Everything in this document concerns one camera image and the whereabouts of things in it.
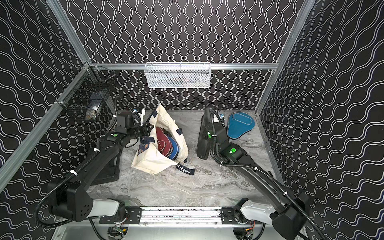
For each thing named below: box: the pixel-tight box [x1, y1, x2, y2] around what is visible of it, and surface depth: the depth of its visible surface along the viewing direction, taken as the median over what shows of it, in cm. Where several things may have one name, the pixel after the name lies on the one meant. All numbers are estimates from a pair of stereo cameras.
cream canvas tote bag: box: [131, 104, 196, 176], surface depth 87 cm
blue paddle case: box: [167, 135, 180, 161], surface depth 91 cm
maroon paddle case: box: [156, 127, 172, 157], surface depth 89 cm
